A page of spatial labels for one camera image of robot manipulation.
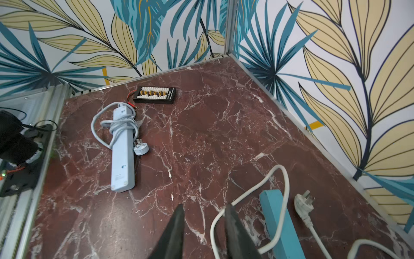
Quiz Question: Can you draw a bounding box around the grey power strip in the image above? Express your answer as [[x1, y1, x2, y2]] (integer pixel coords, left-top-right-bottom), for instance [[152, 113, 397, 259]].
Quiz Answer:
[[111, 105, 135, 193]]

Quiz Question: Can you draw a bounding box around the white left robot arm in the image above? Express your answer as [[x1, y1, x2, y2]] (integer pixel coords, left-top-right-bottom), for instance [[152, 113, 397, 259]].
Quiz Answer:
[[1, 111, 39, 165]]

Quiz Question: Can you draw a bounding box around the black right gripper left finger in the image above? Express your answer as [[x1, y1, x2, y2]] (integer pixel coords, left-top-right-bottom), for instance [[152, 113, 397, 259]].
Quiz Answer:
[[148, 204, 185, 259]]

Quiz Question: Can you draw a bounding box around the grey cord of strip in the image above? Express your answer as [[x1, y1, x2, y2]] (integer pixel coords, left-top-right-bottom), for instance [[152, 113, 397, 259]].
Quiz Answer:
[[91, 101, 150, 156]]

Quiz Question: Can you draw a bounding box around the black charging board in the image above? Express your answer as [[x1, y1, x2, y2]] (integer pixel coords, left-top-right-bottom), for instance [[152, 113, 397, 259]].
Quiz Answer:
[[132, 86, 177, 104]]

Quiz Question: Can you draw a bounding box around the white cord of teal strip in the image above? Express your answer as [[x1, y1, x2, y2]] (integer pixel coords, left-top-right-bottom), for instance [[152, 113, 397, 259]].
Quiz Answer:
[[209, 164, 402, 259]]

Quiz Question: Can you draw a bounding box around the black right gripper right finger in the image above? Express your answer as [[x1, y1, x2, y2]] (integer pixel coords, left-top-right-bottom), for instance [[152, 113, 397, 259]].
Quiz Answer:
[[224, 204, 262, 259]]

